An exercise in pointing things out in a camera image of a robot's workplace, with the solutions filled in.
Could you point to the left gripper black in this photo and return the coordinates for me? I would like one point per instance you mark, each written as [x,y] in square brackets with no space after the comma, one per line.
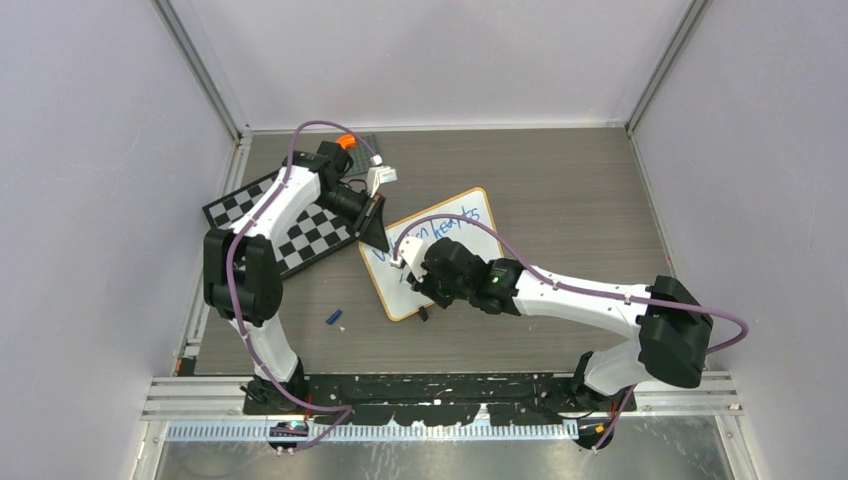
[368,227]

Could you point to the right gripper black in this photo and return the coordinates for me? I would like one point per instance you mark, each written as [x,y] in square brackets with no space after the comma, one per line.
[426,286]

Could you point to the yellow framed whiteboard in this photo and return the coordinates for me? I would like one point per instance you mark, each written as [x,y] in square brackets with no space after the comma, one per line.
[447,229]

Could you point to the blue marker cap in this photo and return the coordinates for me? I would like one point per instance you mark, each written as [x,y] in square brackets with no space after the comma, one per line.
[333,318]

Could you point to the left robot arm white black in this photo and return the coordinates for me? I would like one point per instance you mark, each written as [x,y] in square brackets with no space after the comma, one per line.
[241,271]

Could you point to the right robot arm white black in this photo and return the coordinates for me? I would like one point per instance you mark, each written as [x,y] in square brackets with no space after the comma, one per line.
[666,335]

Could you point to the black white checkerboard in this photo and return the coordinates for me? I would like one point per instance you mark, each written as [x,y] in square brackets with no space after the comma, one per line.
[316,234]

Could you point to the grey studded baseplate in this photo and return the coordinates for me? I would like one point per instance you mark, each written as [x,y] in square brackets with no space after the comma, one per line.
[361,154]

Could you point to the orange curved block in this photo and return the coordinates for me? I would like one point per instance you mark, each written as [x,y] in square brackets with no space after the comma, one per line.
[347,141]

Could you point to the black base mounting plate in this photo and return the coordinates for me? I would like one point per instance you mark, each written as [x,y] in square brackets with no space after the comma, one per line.
[435,400]

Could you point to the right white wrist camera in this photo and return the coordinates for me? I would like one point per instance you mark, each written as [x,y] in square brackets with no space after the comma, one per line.
[410,253]

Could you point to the aluminium frame rail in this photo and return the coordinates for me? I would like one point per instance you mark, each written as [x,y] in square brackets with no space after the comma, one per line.
[181,21]

